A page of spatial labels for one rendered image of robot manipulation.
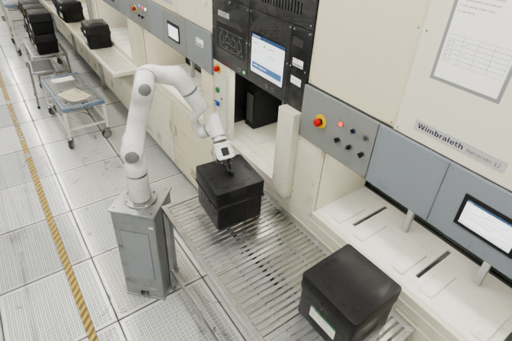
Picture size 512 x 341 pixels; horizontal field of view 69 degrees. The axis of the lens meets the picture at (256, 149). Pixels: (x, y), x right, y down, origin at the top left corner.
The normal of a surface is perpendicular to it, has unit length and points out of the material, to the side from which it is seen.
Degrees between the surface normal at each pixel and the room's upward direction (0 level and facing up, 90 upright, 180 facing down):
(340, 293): 0
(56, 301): 0
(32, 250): 0
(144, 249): 90
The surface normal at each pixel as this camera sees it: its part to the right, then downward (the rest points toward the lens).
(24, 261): 0.05, -0.83
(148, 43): 0.58, 0.48
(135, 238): -0.17, 0.54
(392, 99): -0.81, 0.29
